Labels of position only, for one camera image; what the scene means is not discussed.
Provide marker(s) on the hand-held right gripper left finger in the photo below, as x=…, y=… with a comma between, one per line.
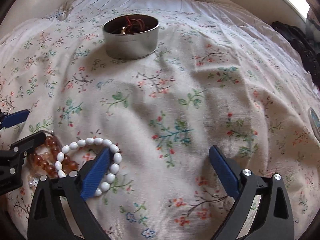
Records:
x=97, y=175

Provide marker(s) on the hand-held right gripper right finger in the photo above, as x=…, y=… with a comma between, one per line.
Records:
x=225, y=170

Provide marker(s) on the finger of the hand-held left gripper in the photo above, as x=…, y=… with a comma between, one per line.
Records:
x=16, y=118
x=30, y=141

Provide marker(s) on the round metal tin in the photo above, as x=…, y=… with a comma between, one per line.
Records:
x=131, y=45

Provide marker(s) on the floral duvet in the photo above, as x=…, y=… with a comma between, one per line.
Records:
x=162, y=105

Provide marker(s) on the round tin lid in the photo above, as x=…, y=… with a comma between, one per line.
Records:
x=315, y=122

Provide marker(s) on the black jacket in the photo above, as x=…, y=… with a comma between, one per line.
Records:
x=300, y=45

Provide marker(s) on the boat print curtain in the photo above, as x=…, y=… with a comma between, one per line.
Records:
x=313, y=18

